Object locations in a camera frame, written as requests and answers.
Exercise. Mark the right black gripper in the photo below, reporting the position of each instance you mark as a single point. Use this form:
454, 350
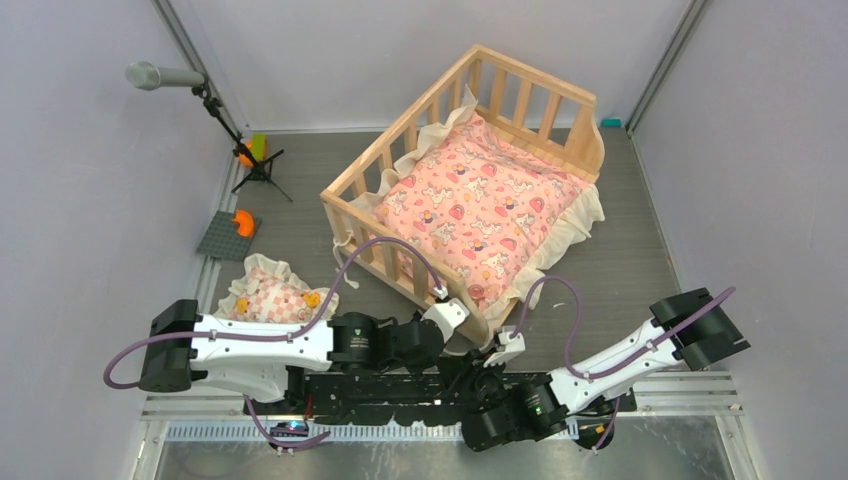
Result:
466, 389

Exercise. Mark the pink printed cushion with ties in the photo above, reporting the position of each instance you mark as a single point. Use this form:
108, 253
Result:
467, 210

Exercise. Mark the wooden slatted pet bed frame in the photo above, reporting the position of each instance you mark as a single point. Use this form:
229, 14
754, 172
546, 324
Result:
531, 109

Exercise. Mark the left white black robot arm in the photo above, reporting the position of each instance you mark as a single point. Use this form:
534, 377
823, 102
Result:
257, 359

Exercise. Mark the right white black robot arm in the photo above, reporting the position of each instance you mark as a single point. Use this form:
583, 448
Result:
688, 329

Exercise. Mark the small checkered ruffled pillow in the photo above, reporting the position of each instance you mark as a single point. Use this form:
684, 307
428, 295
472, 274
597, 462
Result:
270, 292

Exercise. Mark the orange curved toy piece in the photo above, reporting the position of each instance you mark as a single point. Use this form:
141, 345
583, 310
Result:
245, 224

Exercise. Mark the grey building plate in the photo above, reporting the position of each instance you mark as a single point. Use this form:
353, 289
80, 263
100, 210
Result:
220, 241

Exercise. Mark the teal small block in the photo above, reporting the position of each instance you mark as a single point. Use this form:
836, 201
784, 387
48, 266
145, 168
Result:
611, 123

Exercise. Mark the orange green toy ball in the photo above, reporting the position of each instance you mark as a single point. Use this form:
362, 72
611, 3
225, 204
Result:
258, 147

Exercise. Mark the silver microphone on tripod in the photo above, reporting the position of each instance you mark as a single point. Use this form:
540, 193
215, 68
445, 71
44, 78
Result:
145, 76

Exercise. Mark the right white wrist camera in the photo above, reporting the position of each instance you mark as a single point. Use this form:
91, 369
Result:
509, 343

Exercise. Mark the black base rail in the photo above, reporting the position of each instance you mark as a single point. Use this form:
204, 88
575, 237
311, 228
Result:
384, 397

